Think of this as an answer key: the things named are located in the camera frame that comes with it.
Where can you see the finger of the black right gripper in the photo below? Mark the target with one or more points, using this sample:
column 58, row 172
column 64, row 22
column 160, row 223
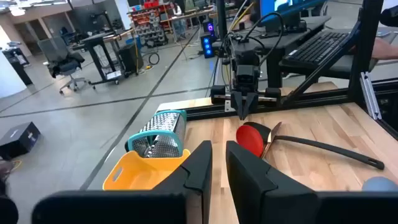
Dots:
column 252, row 102
column 237, row 104

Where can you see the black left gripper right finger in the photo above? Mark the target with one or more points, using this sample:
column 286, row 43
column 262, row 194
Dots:
column 248, row 180

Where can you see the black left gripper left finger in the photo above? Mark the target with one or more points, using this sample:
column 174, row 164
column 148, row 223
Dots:
column 192, row 174

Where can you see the red silicone spoon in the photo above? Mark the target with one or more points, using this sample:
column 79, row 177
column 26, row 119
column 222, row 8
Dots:
column 248, row 140

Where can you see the copper metal spoon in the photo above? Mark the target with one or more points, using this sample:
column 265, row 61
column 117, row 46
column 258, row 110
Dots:
column 271, row 140

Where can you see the black solid serving spoon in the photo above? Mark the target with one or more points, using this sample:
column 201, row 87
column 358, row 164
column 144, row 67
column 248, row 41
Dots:
column 326, row 149

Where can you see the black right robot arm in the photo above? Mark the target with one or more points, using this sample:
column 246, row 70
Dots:
column 245, row 57

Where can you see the person's forearm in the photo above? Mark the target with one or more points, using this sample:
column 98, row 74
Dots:
column 385, row 49

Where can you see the computer tower blue lights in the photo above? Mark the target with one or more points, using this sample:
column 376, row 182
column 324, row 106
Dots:
column 207, row 46

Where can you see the yellow plastic bin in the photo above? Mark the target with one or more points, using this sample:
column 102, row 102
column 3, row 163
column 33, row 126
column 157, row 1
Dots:
column 140, row 174

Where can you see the computer tower purple light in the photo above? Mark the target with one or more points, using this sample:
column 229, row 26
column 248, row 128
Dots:
column 210, row 26

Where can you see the person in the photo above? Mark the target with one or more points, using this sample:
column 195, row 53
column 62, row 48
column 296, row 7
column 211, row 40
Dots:
column 390, row 15
column 178, row 18

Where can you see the black computer keyboard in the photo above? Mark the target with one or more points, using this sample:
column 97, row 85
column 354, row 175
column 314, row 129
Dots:
column 317, row 46

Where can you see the black computer desk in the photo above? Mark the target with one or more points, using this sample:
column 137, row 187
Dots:
column 295, row 28

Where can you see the black computer case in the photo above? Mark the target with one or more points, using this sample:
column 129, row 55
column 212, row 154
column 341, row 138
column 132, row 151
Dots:
column 130, row 59

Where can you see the shelf with red bins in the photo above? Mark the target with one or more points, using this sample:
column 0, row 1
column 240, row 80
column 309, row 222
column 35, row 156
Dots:
column 149, row 21

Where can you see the black computer monitor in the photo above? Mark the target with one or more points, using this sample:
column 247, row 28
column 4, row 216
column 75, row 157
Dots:
column 280, row 6

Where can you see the wooden-top desk black legs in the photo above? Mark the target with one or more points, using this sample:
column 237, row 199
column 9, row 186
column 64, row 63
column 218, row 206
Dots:
column 99, row 56

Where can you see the grey-blue silicone spoon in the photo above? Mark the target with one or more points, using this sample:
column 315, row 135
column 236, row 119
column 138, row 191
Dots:
column 379, row 185

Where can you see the grey office chair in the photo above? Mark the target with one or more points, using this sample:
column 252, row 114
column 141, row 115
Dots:
column 62, row 62

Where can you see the black cardboard box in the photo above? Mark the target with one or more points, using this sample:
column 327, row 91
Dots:
column 18, row 140

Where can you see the black cabinet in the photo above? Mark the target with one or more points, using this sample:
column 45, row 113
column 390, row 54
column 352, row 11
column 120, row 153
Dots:
column 18, row 65

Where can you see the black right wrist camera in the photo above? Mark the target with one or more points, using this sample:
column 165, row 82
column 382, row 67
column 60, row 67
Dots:
column 247, row 74

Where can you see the silver aluminium bracket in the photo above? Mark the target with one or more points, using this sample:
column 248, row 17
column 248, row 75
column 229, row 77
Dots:
column 371, row 96

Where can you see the black aluminium frame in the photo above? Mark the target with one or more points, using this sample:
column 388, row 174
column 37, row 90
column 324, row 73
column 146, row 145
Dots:
column 367, row 46

